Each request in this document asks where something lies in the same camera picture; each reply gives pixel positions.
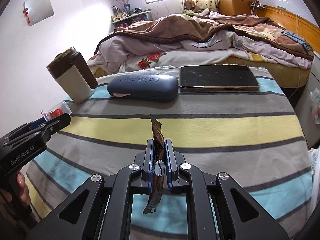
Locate dark blue glasses case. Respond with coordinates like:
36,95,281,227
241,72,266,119
107,74,178,102

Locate plastic bag on nightstand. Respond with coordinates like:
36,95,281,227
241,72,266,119
310,88,320,125

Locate striped table cloth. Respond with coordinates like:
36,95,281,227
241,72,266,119
26,68,312,237

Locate white trash bin with liner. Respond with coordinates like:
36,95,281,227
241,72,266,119
308,147,320,212

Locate beige brown thermal mug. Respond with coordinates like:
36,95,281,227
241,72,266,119
47,47,98,104

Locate folded blue clothes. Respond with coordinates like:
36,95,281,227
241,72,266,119
281,30,313,51

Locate wall mirror sheet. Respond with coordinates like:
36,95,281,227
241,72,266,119
23,0,54,26

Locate white nightstand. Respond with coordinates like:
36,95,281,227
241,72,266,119
295,52,320,148

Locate brown blanket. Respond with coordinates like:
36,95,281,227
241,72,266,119
94,14,314,60

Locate wooden headboard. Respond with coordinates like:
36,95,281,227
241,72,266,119
255,6,320,54

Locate teddy bear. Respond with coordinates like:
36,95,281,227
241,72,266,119
184,0,202,13

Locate person's left hand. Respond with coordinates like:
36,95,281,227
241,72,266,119
1,171,31,213

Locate black tablet gold edge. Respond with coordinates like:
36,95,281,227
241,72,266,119
178,64,260,92

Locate brown snack wrapper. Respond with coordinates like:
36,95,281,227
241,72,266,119
143,116,165,215

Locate cluttered white shelf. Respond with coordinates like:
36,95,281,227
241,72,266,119
111,8,153,28

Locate bed with lilac sheets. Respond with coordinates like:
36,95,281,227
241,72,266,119
87,12,315,88

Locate power strip with cables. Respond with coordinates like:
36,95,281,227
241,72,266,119
249,0,267,15

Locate red hanging ornament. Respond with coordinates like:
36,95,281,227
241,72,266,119
23,8,30,25

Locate jelly cup red lid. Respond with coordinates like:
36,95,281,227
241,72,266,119
40,101,72,121

